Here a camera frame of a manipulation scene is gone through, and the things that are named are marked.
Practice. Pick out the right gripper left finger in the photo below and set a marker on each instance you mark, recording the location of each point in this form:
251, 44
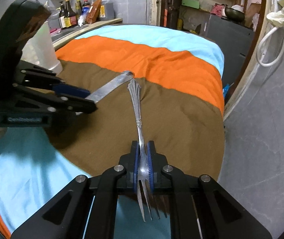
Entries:
86, 207

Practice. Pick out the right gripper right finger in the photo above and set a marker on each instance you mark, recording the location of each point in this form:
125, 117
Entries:
198, 206

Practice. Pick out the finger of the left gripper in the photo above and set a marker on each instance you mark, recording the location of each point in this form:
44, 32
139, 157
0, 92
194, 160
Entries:
64, 102
49, 81

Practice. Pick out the ornate silver fork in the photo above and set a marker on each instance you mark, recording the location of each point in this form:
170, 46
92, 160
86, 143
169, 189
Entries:
143, 168

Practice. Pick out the white plastic utensil caddy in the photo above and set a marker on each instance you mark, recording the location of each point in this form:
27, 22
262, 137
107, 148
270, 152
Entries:
40, 51

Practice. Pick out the dark soy sauce bottle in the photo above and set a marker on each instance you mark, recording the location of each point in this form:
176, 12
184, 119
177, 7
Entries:
61, 16

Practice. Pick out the brown spice packet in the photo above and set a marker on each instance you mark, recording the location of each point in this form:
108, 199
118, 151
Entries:
94, 12

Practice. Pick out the red cap sauce bottle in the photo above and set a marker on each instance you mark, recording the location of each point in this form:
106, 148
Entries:
85, 6

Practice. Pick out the large oil jug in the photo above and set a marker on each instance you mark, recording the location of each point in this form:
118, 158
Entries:
106, 10

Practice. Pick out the striped colourful table cloth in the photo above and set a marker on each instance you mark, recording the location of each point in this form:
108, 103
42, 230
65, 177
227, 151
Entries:
182, 107

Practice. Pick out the dark grey cabinet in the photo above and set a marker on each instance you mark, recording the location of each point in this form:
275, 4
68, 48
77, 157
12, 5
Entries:
234, 40

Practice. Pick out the black bowl on cabinet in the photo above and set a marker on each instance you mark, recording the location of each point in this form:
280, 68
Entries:
234, 15

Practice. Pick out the white rubber gloves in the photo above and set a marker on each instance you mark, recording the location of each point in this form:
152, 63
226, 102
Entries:
276, 18

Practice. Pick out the wooden cutting board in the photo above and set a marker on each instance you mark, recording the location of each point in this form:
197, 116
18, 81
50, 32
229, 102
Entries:
253, 9

